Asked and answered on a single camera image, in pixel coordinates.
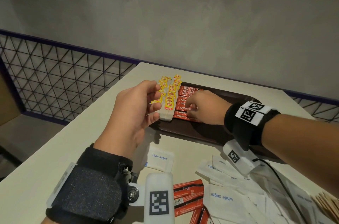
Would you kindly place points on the person's right hand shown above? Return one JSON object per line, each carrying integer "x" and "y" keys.
{"x": 212, "y": 110}

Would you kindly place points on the person's left hand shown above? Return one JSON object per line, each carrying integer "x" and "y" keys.
{"x": 129, "y": 120}

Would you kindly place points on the brown plastic tray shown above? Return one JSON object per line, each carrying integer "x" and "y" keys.
{"x": 201, "y": 133}

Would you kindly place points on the row of red Nescafe sachets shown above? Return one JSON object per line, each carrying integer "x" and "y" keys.
{"x": 182, "y": 94}

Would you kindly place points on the pile of red coffee sticks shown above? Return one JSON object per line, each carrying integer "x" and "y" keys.
{"x": 188, "y": 194}

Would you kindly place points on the pile of white sugar sachets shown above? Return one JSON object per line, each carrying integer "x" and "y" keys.
{"x": 230, "y": 200}

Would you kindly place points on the pile of wooden stirrers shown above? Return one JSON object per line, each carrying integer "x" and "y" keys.
{"x": 328, "y": 205}

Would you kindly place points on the person's left forearm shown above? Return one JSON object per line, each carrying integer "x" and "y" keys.
{"x": 46, "y": 221}

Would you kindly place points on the person's right forearm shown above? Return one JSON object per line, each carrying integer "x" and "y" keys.
{"x": 304, "y": 149}

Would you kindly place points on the brown cardboard box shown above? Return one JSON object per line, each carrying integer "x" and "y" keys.
{"x": 8, "y": 102}

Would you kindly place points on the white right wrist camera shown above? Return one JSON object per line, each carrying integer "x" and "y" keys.
{"x": 238, "y": 157}

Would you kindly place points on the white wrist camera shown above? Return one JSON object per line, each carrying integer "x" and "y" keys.
{"x": 159, "y": 200}
{"x": 238, "y": 157}

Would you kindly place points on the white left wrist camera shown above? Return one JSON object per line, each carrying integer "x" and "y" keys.
{"x": 159, "y": 200}

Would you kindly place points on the black metal furniture frame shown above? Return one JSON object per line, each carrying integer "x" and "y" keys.
{"x": 10, "y": 156}

